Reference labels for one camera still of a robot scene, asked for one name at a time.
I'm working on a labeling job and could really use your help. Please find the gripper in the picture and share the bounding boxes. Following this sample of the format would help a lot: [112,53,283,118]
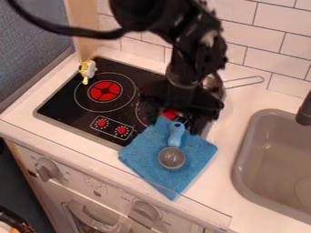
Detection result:
[138,75,226,137]

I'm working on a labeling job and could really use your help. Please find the blue spoon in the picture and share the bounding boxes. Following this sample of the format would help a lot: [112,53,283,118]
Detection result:
[156,121,189,171]

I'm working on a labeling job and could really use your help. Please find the blue cloth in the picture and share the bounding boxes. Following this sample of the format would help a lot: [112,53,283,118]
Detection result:
[116,116,220,201]

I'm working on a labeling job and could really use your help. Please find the silver pot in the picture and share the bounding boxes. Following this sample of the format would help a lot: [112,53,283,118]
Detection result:
[200,72,267,102]

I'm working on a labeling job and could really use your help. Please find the toy sink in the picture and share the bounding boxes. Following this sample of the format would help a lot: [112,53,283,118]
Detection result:
[230,107,311,226]

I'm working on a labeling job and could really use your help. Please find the tap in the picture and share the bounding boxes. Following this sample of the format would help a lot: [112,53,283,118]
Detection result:
[294,90,311,127]

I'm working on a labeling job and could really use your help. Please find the toy stove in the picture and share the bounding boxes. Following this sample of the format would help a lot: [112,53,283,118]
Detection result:
[33,56,197,151]

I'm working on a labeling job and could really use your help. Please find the yellow toy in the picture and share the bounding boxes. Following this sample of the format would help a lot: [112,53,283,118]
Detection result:
[76,59,99,86]

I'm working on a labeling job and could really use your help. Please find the black cable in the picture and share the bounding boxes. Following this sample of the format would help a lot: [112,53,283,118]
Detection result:
[5,0,128,40]

